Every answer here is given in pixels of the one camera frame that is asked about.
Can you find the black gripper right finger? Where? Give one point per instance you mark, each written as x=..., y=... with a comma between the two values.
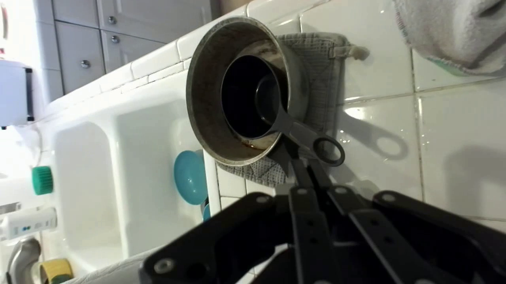
x=432, y=241

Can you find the yellow green sponge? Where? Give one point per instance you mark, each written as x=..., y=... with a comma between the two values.
x=57, y=271

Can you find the white base cabinet row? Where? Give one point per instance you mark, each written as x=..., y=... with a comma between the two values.
x=132, y=31

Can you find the white ceramic sink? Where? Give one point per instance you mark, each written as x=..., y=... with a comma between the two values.
x=89, y=183

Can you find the white folded towel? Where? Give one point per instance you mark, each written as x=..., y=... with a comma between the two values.
x=453, y=31

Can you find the white soap bottle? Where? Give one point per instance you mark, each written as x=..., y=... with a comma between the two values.
x=29, y=222

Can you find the silver sink faucet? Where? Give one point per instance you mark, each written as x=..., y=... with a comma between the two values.
x=24, y=260

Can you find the green round lid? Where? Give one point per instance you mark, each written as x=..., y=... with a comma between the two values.
x=42, y=179

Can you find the white box appliance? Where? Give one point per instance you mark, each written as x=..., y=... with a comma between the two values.
x=15, y=91

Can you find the black measuring scoop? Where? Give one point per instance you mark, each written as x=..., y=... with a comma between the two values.
x=295, y=127

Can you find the teal bowl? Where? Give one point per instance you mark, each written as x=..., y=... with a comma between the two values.
x=189, y=175

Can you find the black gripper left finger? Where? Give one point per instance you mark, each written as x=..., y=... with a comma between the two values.
x=222, y=246

